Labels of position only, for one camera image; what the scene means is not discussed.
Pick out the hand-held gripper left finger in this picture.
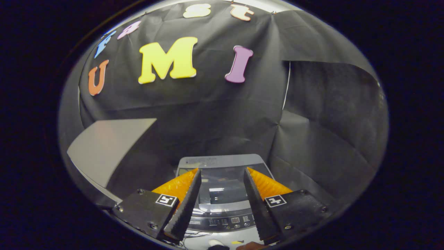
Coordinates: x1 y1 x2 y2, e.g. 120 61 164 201
112 168 202 243

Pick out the grey cabinet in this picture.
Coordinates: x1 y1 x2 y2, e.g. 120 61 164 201
67 118 157 202

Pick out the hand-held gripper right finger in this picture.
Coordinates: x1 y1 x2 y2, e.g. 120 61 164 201
244 167 329 245

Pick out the grey washing machine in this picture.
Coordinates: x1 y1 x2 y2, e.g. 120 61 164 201
175 154 278 250

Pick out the black backdrop cloth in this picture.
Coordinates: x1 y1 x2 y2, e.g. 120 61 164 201
57 0 389 216

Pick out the tangle of thin cables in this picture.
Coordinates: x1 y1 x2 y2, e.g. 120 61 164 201
180 230 213 249

